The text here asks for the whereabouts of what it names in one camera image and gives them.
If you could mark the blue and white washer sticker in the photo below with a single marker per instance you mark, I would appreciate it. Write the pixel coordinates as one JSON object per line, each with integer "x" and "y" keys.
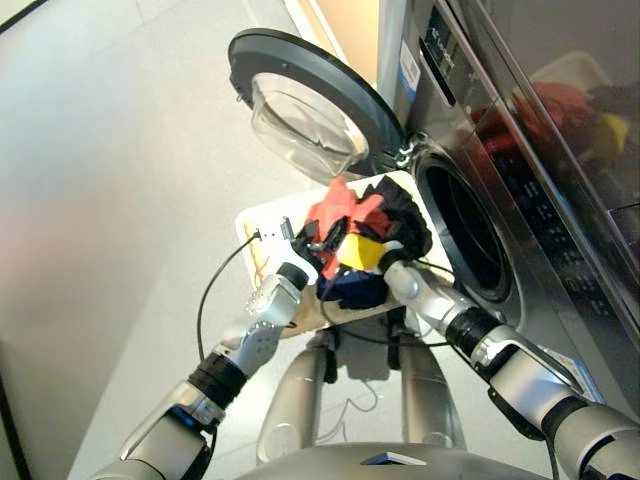
{"x": 575, "y": 370}

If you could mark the round washing machine door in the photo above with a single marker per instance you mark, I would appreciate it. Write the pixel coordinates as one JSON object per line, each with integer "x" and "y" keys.
{"x": 300, "y": 55}

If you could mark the black garment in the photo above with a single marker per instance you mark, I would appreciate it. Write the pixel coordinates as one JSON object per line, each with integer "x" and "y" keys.
{"x": 410, "y": 225}

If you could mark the pale woven laundry basket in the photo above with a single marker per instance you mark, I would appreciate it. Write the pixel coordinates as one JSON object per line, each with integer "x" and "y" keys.
{"x": 307, "y": 320}

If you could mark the black basket stand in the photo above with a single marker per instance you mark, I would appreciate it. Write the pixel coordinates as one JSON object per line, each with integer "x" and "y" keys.
{"x": 395, "y": 340}

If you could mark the blue washer label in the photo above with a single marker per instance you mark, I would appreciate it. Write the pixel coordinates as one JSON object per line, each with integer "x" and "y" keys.
{"x": 409, "y": 70}

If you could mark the grey robot torso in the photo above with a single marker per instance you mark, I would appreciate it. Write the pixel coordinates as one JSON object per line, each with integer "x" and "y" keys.
{"x": 325, "y": 465}

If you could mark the red garment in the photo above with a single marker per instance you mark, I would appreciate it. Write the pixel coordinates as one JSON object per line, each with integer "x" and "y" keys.
{"x": 340, "y": 205}

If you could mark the grey washing machine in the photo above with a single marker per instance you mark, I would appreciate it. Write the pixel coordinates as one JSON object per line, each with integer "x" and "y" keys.
{"x": 550, "y": 200}

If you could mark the silver robot leg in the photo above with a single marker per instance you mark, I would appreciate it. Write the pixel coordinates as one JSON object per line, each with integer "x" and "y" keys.
{"x": 295, "y": 395}
{"x": 425, "y": 390}

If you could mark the navy blue garment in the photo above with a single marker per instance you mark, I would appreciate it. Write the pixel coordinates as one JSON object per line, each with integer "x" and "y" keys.
{"x": 360, "y": 292}

